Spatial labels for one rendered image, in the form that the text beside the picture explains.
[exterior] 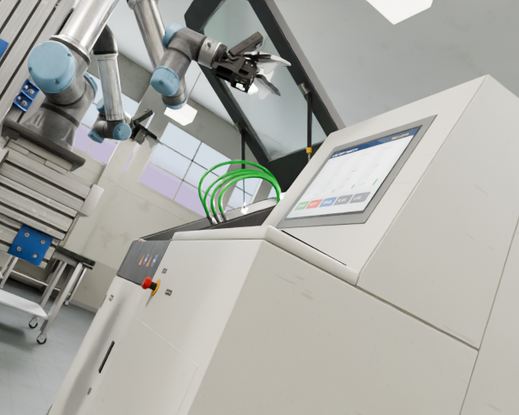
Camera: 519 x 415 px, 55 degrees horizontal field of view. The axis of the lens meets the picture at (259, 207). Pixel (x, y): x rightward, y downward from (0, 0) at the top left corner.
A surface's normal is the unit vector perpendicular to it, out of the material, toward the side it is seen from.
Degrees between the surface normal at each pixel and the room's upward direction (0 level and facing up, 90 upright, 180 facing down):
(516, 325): 90
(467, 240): 90
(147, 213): 90
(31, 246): 90
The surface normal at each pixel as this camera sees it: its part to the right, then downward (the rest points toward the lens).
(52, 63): 0.04, -0.10
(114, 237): 0.48, -0.02
